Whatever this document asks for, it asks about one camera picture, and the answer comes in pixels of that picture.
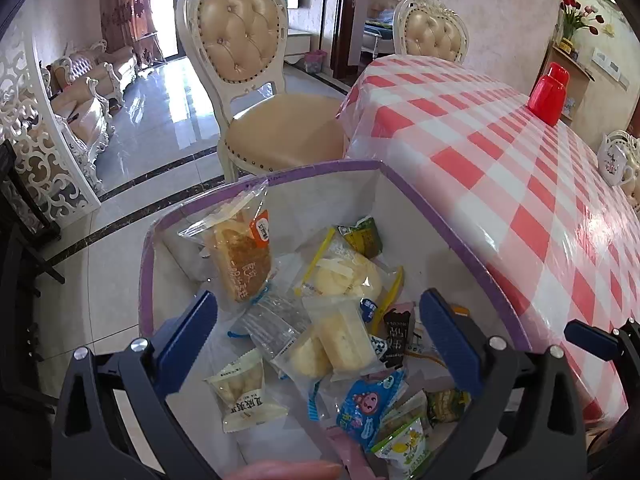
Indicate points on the small green snack packet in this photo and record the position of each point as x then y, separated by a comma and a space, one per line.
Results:
407, 407

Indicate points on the pink waste basket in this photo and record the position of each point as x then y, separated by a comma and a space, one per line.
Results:
315, 62

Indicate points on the bed with blue sheet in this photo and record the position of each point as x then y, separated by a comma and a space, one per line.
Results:
377, 30

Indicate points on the black snack packet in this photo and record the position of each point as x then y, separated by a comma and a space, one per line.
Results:
399, 335

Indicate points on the blue cartoon snack packet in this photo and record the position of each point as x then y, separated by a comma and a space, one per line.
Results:
367, 405

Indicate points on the blue edged clear bun packet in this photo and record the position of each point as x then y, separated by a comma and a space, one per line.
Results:
272, 325

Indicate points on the artificial flowers in vase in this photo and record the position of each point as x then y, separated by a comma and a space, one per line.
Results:
575, 15

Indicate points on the yellow edged bun packet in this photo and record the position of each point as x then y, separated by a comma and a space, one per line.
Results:
340, 275

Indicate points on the person's left hand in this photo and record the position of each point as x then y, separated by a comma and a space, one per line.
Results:
290, 472

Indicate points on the cream tufted dining chair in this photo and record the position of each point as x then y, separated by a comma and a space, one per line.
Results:
631, 145
430, 35
250, 60

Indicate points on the white television cabinet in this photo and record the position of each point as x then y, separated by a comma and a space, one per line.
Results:
297, 45

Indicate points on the sponge cake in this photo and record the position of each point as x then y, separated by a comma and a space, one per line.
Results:
240, 255

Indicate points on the white floral teapot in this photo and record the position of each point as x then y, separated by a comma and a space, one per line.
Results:
615, 162

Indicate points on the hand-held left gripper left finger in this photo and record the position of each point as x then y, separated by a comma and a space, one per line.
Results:
187, 330

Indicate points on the brown curtain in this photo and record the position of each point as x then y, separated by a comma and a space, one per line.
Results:
122, 10

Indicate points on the white wall control panel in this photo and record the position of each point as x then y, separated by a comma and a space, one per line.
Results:
607, 62

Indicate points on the cream nut snack packet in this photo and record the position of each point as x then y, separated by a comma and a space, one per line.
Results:
240, 385

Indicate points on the wooden corner shelf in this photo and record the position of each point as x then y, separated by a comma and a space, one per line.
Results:
575, 67

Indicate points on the clear bread slice packet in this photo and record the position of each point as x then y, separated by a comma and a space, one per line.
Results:
302, 357
345, 335

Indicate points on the pink snack packet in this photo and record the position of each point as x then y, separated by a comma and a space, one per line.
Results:
350, 452

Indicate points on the white lattice screen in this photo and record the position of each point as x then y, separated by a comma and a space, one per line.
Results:
35, 135

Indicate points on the cream tufted sofa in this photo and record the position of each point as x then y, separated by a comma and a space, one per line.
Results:
95, 72
85, 130

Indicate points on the red thermos jug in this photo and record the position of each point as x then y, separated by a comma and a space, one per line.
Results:
549, 95

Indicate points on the dark wooden furniture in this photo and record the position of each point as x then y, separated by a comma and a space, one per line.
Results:
20, 260

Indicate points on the white wall switch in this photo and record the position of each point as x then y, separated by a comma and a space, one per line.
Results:
624, 80

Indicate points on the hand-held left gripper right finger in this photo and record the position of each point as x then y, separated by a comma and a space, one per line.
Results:
450, 340

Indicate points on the white box purple rim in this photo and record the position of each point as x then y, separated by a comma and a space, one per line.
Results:
425, 240

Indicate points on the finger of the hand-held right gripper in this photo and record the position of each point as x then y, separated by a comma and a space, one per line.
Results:
592, 337

